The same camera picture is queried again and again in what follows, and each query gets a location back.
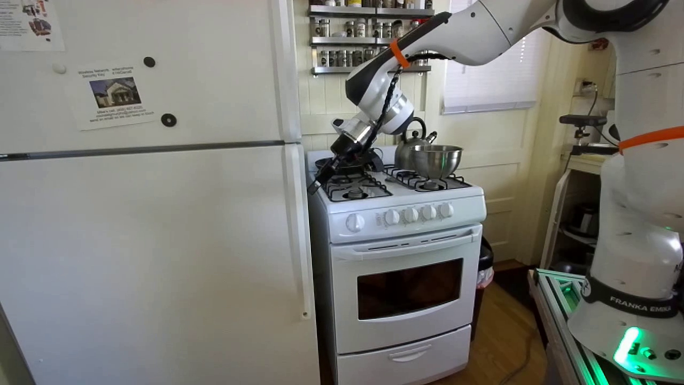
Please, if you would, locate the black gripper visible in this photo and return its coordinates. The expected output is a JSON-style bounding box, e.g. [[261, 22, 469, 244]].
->
[[308, 115, 372, 195]]

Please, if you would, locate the white bottom fridge door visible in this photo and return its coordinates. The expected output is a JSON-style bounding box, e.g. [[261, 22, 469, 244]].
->
[[0, 146, 317, 385]]

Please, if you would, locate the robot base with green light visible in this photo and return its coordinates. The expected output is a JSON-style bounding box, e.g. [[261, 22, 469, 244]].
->
[[528, 40, 684, 385]]

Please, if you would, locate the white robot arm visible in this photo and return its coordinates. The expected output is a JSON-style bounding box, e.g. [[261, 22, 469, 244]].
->
[[344, 0, 684, 197]]

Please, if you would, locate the black frying pan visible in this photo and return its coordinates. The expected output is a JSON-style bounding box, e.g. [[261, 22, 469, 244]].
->
[[314, 157, 381, 176]]

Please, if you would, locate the white gas stove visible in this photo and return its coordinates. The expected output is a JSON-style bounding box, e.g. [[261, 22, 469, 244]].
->
[[306, 146, 485, 385]]

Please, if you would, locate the steel mixing bowl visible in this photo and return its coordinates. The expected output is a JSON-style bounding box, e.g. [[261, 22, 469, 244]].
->
[[415, 146, 462, 178]]

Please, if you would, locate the black round magnet lower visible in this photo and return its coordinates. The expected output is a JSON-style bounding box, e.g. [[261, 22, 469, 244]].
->
[[159, 114, 177, 128]]

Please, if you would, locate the black round magnet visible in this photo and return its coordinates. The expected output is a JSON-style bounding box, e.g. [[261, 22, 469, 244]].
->
[[142, 55, 156, 68], [159, 114, 177, 128]]

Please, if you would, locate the black trash bin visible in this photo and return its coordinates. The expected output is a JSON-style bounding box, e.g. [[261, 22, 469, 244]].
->
[[471, 237, 493, 337]]

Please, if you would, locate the white window blind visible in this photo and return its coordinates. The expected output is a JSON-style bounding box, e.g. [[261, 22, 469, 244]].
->
[[443, 29, 546, 115]]

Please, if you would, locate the black round magnet upper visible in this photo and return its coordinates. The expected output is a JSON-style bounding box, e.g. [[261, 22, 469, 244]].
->
[[142, 55, 156, 68]]

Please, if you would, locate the house photo flyer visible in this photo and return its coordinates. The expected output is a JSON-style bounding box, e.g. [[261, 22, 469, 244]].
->
[[72, 64, 153, 130]]

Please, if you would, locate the white side shelf unit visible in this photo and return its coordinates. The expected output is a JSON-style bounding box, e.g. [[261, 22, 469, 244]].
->
[[540, 153, 606, 273]]

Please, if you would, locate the paper note top left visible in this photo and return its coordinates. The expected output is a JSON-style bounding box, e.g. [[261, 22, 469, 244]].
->
[[0, 0, 64, 52]]

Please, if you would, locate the steel kettle black handle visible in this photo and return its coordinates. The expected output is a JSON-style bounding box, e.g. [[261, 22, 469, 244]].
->
[[396, 117, 437, 168]]

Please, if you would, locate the wall spice rack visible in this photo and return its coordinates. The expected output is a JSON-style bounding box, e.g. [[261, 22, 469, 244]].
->
[[308, 0, 434, 74]]

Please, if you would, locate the black camera on stand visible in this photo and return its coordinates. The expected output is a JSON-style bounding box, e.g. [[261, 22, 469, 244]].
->
[[558, 86, 618, 153]]

